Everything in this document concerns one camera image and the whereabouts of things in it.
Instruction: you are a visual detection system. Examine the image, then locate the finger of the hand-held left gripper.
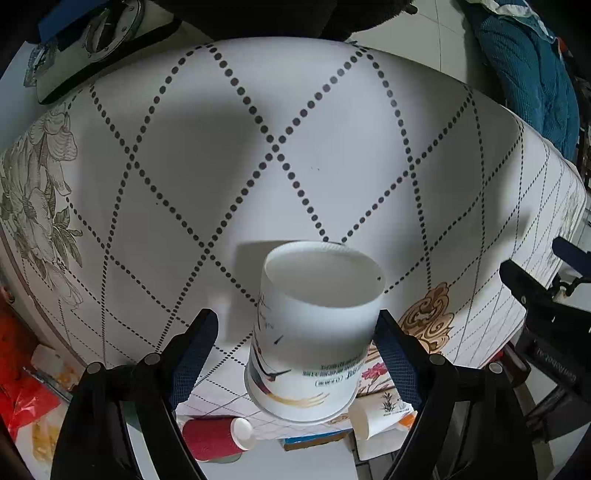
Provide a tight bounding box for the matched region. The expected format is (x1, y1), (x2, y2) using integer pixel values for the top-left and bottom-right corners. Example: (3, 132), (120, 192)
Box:
(552, 237), (591, 278)
(499, 259), (561, 319)

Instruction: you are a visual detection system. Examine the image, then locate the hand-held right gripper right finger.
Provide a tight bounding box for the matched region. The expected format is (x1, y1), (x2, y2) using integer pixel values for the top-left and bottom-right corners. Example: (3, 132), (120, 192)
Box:
(375, 309), (539, 480)

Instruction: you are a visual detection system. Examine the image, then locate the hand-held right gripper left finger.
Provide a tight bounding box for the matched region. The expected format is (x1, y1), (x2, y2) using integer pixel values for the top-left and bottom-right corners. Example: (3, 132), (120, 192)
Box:
(50, 308), (219, 480)

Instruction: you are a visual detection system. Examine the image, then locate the white printed paper cup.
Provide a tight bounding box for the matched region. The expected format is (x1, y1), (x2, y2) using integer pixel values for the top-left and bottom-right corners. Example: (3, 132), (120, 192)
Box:
(244, 240), (386, 424)

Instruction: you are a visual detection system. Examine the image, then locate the small plant print paper cup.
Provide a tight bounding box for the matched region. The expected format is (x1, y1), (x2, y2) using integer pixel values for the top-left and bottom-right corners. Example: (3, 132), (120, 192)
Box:
(348, 387), (417, 442)

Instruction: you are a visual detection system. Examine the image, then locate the red ribbed paper cup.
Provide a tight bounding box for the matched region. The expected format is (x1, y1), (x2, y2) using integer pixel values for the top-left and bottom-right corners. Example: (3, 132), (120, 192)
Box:
(181, 415), (257, 463)

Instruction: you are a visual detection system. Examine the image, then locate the flower print box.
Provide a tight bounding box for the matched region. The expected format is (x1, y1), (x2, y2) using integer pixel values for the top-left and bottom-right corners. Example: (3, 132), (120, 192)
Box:
(358, 344), (419, 416)

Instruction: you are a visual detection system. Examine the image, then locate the blue and orange cardboard box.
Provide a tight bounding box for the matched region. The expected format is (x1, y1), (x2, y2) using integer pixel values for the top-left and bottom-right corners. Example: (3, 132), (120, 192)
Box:
(278, 427), (357, 452)

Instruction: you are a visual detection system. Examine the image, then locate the red plastic bag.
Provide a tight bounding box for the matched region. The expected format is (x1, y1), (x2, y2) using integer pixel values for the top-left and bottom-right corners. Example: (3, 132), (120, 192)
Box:
(0, 286), (63, 441)

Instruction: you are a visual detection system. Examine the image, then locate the teal quilted blanket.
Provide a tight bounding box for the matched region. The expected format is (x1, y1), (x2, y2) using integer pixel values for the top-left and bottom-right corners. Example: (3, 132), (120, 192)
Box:
(455, 0), (583, 160)

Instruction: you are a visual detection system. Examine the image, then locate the white dotted floral tablecloth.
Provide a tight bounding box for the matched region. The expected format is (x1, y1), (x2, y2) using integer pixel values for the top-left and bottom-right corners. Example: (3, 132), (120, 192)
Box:
(0, 39), (588, 428)

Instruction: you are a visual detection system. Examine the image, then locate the blue flat board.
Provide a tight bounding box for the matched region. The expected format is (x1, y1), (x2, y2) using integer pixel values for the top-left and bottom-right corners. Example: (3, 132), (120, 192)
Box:
(39, 0), (114, 43)

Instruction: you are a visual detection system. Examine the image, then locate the round metal ring fixture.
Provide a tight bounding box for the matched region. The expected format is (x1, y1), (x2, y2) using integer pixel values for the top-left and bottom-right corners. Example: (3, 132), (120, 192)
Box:
(81, 0), (145, 60)

